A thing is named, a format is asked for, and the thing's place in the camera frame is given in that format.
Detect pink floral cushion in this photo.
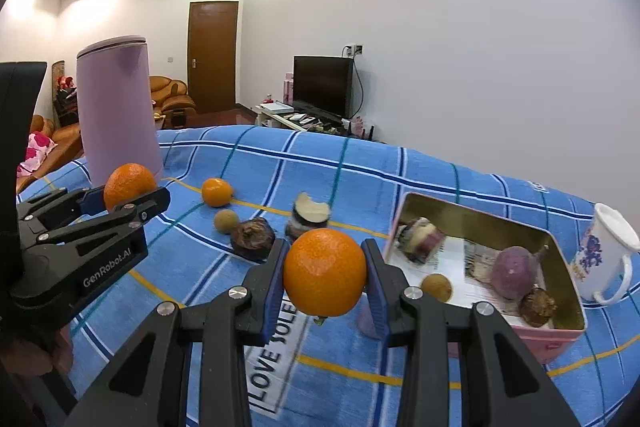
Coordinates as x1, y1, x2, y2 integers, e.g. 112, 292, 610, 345
17, 132, 58, 178

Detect dark brown mangosteen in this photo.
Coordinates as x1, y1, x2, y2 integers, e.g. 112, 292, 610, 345
519, 287, 558, 328
229, 217, 276, 260

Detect bitten white-fleshed purple fruit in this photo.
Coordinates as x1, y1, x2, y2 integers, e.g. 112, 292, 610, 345
285, 192, 332, 242

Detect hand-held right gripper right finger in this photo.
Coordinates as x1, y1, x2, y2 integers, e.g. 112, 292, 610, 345
361, 238, 583, 427

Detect black flat television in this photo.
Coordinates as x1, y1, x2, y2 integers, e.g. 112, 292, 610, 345
292, 55, 356, 120

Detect dark cluttered chair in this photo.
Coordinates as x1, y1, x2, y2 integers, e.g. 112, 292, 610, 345
51, 61, 81, 128

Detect lilac cylindrical container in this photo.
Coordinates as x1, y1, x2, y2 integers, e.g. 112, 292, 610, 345
76, 35, 163, 188

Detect black television cable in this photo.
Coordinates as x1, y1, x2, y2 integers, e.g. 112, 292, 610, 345
351, 56, 365, 120

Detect pink metal tin box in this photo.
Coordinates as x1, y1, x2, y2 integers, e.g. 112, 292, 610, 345
356, 192, 588, 364

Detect orange leather sofa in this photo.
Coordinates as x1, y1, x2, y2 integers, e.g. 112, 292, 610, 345
15, 114, 83, 195

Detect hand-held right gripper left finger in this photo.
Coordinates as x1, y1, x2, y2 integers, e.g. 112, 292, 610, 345
65, 238, 292, 427

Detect brown wooden door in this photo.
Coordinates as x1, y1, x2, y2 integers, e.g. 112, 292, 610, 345
187, 0, 239, 115

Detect purple round fruit with stem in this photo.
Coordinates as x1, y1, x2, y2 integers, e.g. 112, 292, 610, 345
490, 244, 551, 300

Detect brown longan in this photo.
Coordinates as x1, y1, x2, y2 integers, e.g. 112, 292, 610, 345
214, 209, 240, 233
420, 273, 454, 303

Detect orange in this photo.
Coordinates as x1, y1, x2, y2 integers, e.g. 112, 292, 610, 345
102, 163, 158, 212
201, 178, 234, 208
282, 228, 368, 319

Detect person's left hand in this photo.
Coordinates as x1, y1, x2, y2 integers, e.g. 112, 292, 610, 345
0, 324, 73, 378

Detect blue plaid cloth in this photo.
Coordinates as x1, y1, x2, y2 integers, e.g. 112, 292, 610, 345
15, 124, 640, 427

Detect printed paper sheets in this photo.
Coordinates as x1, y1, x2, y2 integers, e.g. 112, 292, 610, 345
400, 234, 541, 330

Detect white television stand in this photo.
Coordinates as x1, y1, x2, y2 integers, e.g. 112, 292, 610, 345
254, 104, 386, 142

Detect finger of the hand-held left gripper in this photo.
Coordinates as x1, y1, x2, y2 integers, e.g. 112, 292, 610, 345
20, 186, 172, 258
16, 187, 108, 233

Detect cut purple and white fruit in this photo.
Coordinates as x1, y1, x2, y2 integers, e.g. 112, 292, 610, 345
395, 217, 448, 264

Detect white mug with purple print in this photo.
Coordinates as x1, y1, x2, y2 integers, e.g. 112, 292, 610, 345
570, 203, 640, 306

